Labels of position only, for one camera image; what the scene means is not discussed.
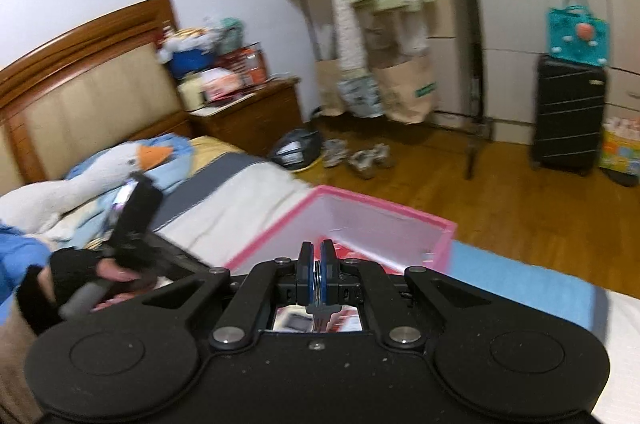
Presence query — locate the red glasses-print paper bag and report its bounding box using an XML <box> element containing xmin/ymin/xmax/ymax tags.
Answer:
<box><xmin>271</xmin><ymin>240</ymin><xmax>364</xmax><ymax>335</ymax></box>

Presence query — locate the white goose plush toy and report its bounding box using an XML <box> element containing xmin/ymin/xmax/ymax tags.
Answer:
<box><xmin>1</xmin><ymin>142</ymin><xmax>172</xmax><ymax>233</ymax></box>

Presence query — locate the wooden nightstand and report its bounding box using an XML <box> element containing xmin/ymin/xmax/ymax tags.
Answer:
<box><xmin>190</xmin><ymin>77</ymin><xmax>304</xmax><ymax>156</ymax></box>

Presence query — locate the black suitcase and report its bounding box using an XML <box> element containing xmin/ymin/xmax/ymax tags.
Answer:
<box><xmin>530</xmin><ymin>54</ymin><xmax>608</xmax><ymax>176</ymax></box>

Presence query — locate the brown paper bag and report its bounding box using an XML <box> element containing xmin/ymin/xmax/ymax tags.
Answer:
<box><xmin>374</xmin><ymin>56</ymin><xmax>437</xmax><ymax>125</ymax></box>

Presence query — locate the black coat rack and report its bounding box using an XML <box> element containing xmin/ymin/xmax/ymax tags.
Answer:
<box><xmin>462</xmin><ymin>0</ymin><xmax>495</xmax><ymax>180</ymax></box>

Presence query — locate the striped bed sheet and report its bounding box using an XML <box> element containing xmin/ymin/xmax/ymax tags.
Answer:
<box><xmin>0</xmin><ymin>132</ymin><xmax>640</xmax><ymax>424</ymax></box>

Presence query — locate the pink cardboard box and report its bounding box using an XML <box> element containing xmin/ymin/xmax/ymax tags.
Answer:
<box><xmin>224</xmin><ymin>186</ymin><xmax>457</xmax><ymax>274</ymax></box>

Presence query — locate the colourful tissue box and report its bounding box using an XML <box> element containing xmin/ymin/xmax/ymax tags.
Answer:
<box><xmin>599</xmin><ymin>118</ymin><xmax>640</xmax><ymax>177</ymax></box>

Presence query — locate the left hand in black glove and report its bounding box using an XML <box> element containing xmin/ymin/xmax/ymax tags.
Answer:
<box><xmin>13</xmin><ymin>248</ymin><xmax>157</xmax><ymax>336</ymax></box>

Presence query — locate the teal tote bag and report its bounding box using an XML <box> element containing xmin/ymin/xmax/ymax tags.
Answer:
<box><xmin>547</xmin><ymin>0</ymin><xmax>610</xmax><ymax>68</ymax></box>

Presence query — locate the silver key bunch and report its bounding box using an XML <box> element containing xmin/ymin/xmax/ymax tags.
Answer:
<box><xmin>306</xmin><ymin>260</ymin><xmax>343</xmax><ymax>333</ymax></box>

